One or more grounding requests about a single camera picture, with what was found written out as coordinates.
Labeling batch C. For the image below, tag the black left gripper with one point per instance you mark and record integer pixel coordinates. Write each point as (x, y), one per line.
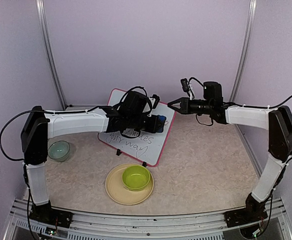
(153, 127)

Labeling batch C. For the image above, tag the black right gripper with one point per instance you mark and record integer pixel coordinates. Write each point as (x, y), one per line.
(184, 105)

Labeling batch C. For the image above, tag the blue whiteboard eraser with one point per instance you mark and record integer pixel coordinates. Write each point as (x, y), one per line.
(162, 120)

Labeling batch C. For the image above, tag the pink framed whiteboard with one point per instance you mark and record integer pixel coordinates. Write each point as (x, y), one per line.
(145, 147)

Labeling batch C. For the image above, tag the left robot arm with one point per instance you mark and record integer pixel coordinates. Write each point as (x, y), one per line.
(42, 125)

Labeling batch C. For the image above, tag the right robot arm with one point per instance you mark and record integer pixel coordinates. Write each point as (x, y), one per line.
(275, 120)

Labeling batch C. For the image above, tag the green plastic bowl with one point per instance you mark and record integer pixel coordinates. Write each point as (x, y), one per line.
(136, 177)

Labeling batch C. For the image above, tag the beige round plate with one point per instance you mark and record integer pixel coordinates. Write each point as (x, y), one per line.
(119, 193)

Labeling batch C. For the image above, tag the clear glass bowl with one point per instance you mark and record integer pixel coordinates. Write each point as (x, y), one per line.
(59, 151)

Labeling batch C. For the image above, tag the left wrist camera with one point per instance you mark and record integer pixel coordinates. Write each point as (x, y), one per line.
(154, 99)

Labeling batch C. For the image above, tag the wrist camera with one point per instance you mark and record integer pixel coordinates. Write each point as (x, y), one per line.
(187, 88)
(154, 99)

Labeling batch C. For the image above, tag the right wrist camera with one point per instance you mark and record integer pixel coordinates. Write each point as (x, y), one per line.
(187, 88)

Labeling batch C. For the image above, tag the wire whiteboard stand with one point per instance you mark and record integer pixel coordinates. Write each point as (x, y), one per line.
(120, 152)

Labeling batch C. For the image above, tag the aluminium front rail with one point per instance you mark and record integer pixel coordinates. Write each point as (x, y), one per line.
(89, 225)

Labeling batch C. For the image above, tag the right aluminium corner post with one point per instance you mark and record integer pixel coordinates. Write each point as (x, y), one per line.
(244, 50)

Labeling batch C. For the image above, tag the aluminium corner post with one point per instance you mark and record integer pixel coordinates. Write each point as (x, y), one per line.
(49, 53)
(244, 50)

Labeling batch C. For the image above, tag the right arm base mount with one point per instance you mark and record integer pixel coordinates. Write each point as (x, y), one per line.
(242, 216)

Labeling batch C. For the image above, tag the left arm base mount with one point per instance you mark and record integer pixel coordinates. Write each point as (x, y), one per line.
(51, 216)

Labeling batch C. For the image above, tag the left aluminium corner post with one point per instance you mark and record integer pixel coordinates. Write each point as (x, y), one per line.
(49, 53)

